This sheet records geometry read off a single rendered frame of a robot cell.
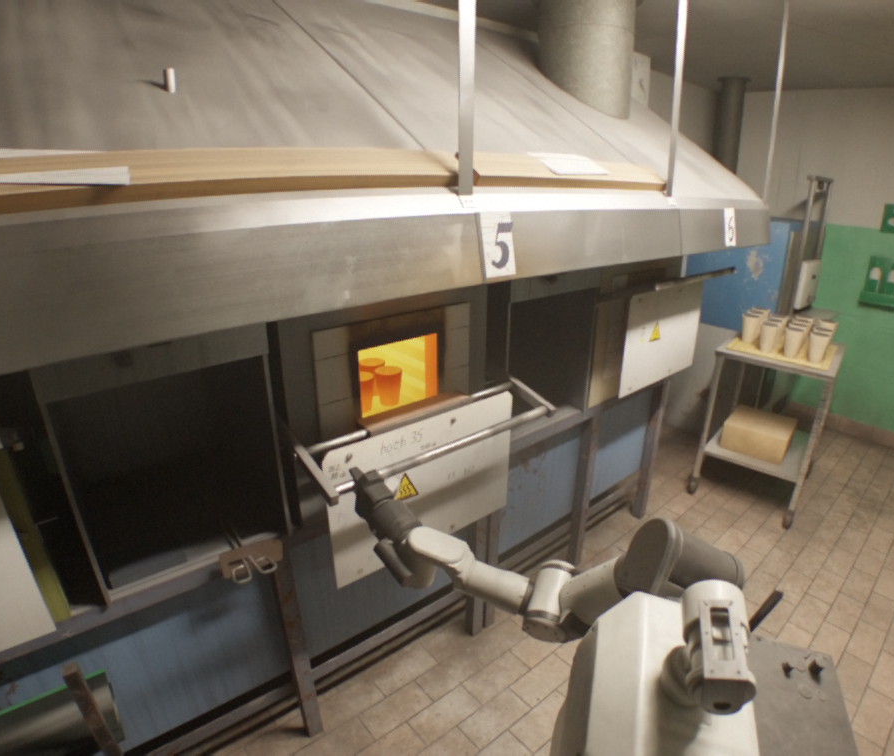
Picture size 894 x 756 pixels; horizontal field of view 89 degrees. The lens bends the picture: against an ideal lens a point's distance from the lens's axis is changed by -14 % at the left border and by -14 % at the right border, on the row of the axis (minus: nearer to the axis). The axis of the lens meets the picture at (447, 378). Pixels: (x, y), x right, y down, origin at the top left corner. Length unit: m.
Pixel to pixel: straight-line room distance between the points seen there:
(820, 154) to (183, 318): 4.38
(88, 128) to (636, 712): 1.14
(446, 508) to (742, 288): 2.74
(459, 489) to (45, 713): 1.14
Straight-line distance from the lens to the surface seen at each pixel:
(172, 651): 1.63
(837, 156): 4.62
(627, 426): 2.63
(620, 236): 1.52
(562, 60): 2.36
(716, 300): 3.85
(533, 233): 1.23
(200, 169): 0.91
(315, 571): 1.65
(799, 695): 0.74
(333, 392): 1.32
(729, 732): 0.66
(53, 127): 1.08
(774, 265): 3.69
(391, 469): 1.19
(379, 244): 0.97
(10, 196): 0.86
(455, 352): 1.51
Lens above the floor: 1.71
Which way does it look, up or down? 21 degrees down
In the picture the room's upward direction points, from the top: straight up
